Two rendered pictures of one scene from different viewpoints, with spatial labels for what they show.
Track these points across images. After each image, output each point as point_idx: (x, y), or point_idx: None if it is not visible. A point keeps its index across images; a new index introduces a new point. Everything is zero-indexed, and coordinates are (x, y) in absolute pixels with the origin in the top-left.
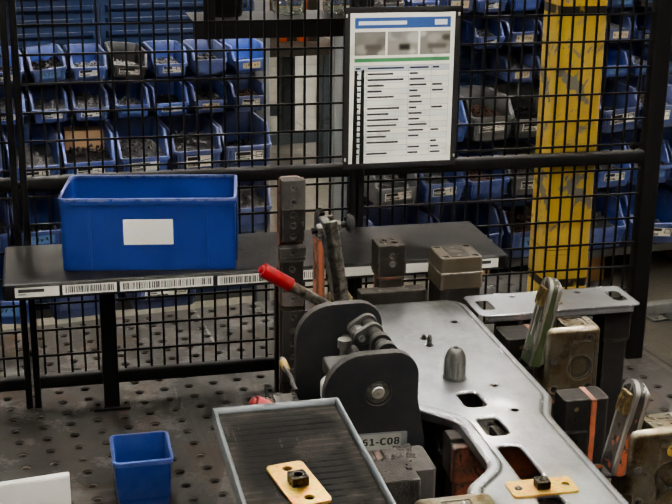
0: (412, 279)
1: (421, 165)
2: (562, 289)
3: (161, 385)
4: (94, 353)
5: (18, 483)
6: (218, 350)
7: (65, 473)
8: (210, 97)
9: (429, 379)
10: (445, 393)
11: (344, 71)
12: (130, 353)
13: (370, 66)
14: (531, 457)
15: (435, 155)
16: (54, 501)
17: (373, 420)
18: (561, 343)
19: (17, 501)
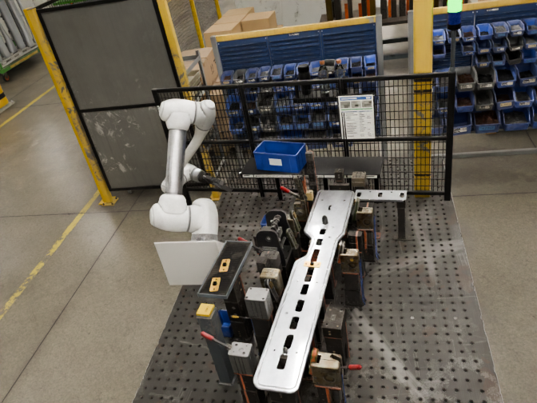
0: None
1: (365, 139)
2: (359, 201)
3: (297, 193)
4: (288, 178)
5: (205, 241)
6: (320, 181)
7: (215, 241)
8: (300, 119)
9: (318, 222)
10: (317, 228)
11: (338, 113)
12: None
13: (346, 111)
14: (319, 253)
15: (370, 137)
16: (213, 245)
17: (268, 244)
18: (359, 215)
19: (205, 245)
